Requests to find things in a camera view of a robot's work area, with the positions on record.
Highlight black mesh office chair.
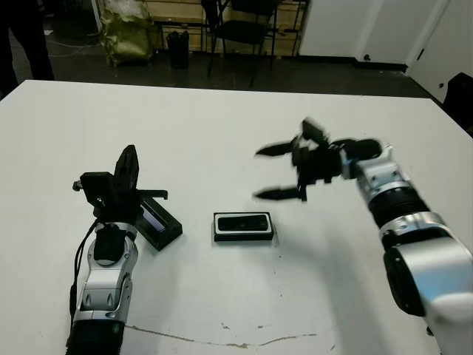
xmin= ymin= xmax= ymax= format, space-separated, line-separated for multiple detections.
xmin=216 ymin=0 xmax=281 ymax=89

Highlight white door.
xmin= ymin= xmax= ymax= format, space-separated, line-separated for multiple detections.
xmin=405 ymin=0 xmax=473 ymax=107

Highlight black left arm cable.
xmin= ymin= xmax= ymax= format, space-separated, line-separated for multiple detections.
xmin=67 ymin=217 xmax=101 ymax=320

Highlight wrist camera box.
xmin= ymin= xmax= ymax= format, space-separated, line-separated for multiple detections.
xmin=71 ymin=171 xmax=114 ymax=210
xmin=300 ymin=118 xmax=332 ymax=147

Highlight green sack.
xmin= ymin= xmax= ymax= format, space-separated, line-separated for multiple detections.
xmin=98 ymin=6 xmax=155 ymax=70

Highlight small black bin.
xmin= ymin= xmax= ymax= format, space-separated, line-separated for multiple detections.
xmin=166 ymin=30 xmax=191 ymax=70

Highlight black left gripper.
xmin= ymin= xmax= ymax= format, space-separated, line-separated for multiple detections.
xmin=94 ymin=145 xmax=169 ymax=227

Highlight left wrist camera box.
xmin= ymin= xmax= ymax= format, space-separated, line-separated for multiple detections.
xmin=71 ymin=171 xmax=114 ymax=210

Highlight black box lid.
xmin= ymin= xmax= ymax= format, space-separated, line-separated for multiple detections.
xmin=135 ymin=197 xmax=184 ymax=253

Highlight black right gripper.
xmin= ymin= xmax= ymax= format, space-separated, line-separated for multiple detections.
xmin=252 ymin=134 xmax=345 ymax=203

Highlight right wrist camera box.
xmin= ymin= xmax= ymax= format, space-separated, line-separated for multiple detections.
xmin=300 ymin=118 xmax=332 ymax=147

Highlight black box base white insert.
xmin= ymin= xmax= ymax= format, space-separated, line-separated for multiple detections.
xmin=212 ymin=211 xmax=276 ymax=243

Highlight person in beige jacket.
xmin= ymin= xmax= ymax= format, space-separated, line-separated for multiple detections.
xmin=0 ymin=0 xmax=56 ymax=95

